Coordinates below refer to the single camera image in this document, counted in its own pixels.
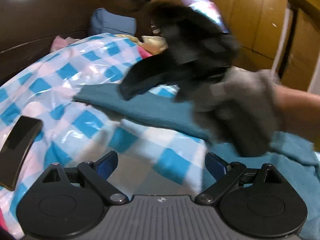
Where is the right forearm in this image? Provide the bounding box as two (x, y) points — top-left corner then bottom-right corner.
(273, 85), (320, 152)

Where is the brown wooden door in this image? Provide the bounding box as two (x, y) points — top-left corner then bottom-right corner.
(278, 0), (319, 91)

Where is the teal knit sweater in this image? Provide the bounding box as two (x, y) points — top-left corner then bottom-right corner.
(73, 83), (319, 239)

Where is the black smartphone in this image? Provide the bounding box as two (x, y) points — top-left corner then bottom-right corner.
(0, 116), (43, 191)

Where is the right hand grey glove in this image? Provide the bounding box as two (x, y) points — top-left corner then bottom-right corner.
(176, 67), (281, 158)

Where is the pink yellow floral quilt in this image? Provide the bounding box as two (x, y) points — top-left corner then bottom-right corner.
(50, 34), (168, 59)

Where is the brown wooden wardrobe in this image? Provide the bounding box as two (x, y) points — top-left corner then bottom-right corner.
(211, 0), (287, 71)

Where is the blue white checkered plastic sheet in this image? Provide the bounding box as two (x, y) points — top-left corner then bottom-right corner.
(1, 34), (206, 239)

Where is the blue pillow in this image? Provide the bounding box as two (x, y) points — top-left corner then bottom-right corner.
(88, 8), (136, 36)

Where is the dark wooden headboard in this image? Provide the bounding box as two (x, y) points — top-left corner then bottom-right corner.
(1, 0), (152, 84)

